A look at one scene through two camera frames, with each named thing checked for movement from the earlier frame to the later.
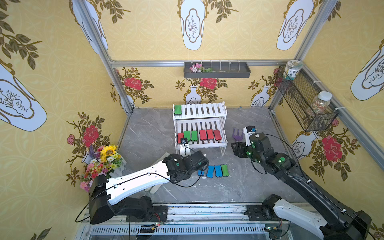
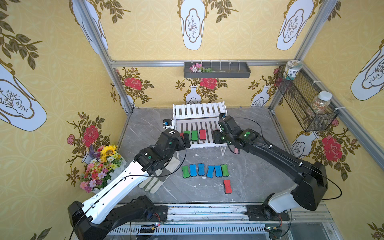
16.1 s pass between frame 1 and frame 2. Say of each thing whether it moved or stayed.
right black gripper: moved
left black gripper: moved
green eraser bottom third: stayed
